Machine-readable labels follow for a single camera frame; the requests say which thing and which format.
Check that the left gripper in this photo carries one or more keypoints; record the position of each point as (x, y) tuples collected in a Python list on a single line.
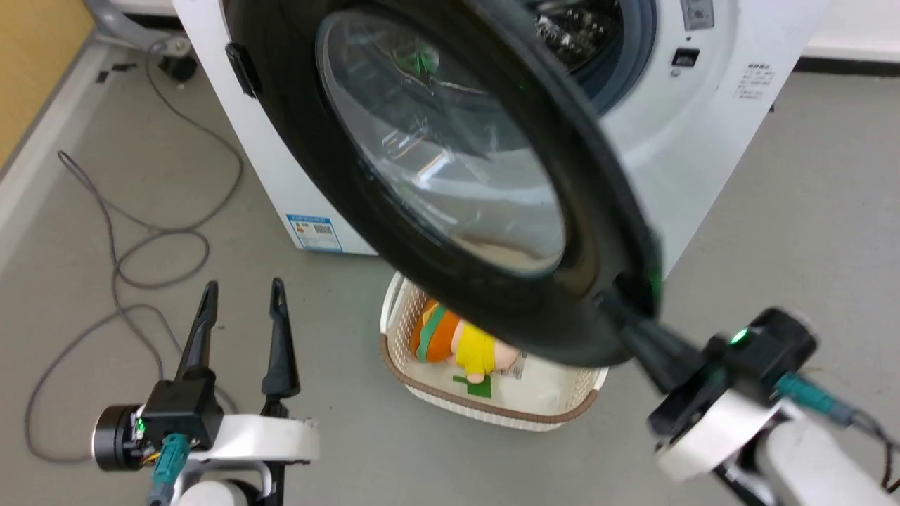
[(183, 411)]

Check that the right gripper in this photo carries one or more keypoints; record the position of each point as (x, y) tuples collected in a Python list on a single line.
[(731, 407)]

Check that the black round glass washer door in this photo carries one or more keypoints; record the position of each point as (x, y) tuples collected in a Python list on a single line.
[(295, 140)]

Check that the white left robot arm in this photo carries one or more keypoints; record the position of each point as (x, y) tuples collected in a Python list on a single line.
[(218, 492)]

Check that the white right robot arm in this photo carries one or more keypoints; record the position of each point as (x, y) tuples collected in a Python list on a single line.
[(815, 464)]

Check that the white front-load washing machine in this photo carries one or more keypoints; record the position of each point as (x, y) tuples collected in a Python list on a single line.
[(703, 176)]

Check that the blue energy label sticker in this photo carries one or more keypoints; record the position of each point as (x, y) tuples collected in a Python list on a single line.
[(314, 232)]

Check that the white laundry basket brown rim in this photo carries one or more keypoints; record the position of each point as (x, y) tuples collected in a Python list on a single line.
[(534, 404)]

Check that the white printed doll tag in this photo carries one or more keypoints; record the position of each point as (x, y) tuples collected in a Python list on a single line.
[(517, 365)]

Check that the green patch in basket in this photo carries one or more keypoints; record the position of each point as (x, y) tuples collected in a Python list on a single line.
[(472, 386)]

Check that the orange and yellow doll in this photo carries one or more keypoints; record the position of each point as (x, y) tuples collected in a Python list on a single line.
[(443, 339)]

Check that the grey stand leg with caster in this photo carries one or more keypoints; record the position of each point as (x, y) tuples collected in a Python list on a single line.
[(126, 24)]

